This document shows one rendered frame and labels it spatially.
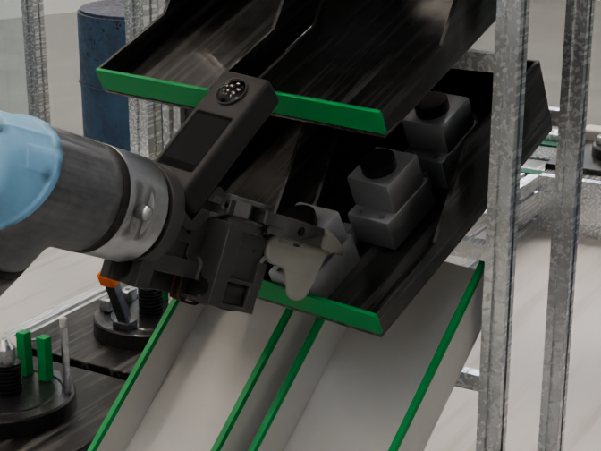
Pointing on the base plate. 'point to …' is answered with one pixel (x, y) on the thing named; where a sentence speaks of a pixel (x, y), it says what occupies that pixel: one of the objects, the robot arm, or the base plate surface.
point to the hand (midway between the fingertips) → (308, 233)
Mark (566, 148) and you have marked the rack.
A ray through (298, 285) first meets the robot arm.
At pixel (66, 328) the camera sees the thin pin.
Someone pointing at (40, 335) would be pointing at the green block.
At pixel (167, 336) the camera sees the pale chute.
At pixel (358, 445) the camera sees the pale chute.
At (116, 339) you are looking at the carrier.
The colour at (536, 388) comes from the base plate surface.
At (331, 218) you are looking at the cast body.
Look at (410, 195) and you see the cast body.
